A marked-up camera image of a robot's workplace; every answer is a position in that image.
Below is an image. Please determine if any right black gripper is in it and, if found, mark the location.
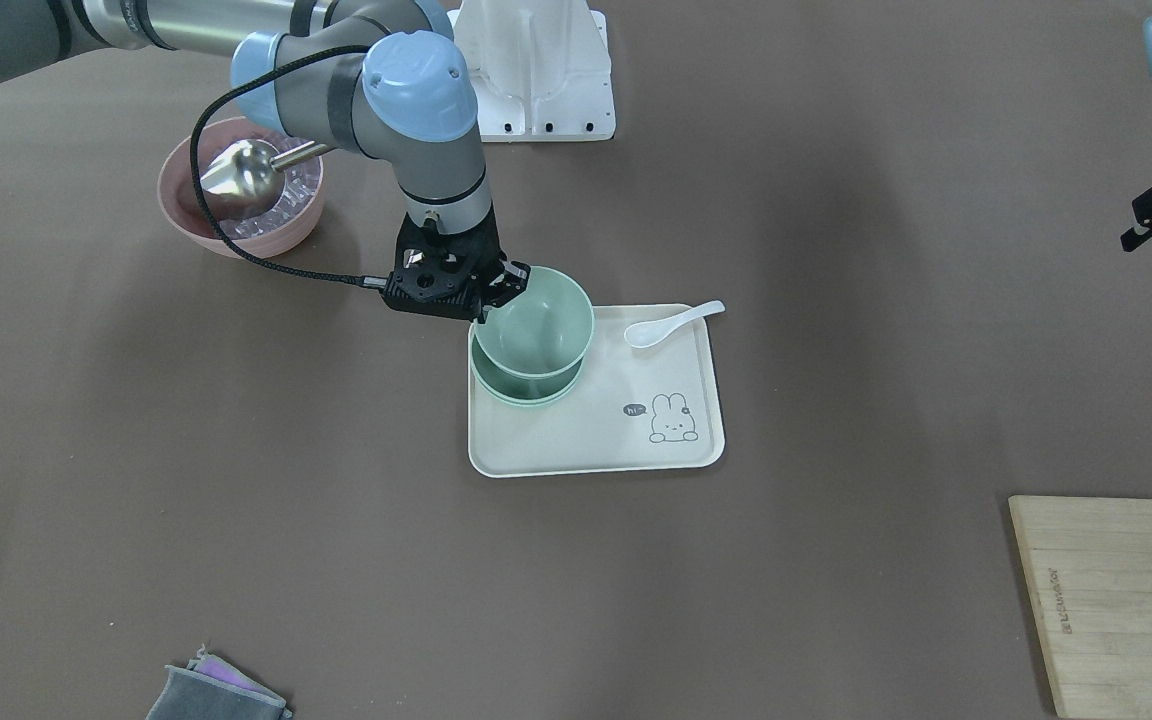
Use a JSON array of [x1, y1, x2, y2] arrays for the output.
[[381, 215, 531, 324]]

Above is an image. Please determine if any green bowl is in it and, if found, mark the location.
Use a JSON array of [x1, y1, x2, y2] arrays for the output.
[[468, 336, 584, 406], [476, 376, 579, 407], [471, 266, 596, 381]]

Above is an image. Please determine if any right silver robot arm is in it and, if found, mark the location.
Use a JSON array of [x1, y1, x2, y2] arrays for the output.
[[0, 1, 530, 323]]

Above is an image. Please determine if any green bowl on tray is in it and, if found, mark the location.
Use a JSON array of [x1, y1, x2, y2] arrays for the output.
[[476, 376, 579, 407]]

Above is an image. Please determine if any white ceramic spoon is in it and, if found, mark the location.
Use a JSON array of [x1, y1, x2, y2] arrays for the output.
[[623, 300, 726, 348]]

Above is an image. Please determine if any cream bunny tray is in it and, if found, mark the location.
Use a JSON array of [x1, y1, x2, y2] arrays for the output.
[[467, 304, 726, 478]]

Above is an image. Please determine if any pink bowl with ice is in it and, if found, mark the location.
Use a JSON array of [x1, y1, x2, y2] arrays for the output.
[[157, 118, 326, 259]]

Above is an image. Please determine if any metal ice scoop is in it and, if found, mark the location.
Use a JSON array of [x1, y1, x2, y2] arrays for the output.
[[200, 138, 333, 220]]

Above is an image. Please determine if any bamboo cutting board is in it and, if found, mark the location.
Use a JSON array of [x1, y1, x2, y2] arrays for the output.
[[1007, 495, 1152, 719]]

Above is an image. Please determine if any grey folded cloth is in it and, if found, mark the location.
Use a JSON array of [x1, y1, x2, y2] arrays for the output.
[[146, 646, 294, 719]]

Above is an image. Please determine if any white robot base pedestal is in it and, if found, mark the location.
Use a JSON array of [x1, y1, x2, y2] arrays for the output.
[[448, 1, 617, 143]]

